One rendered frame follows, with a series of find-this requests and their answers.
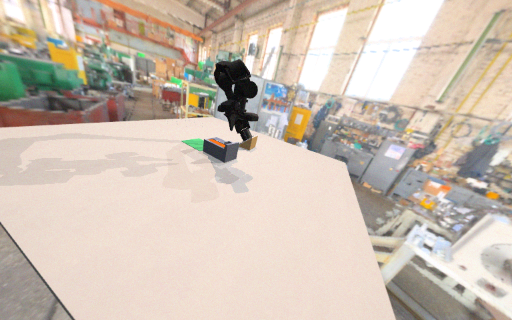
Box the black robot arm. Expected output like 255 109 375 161
214 59 258 142

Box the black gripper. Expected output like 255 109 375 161
224 94 259 133

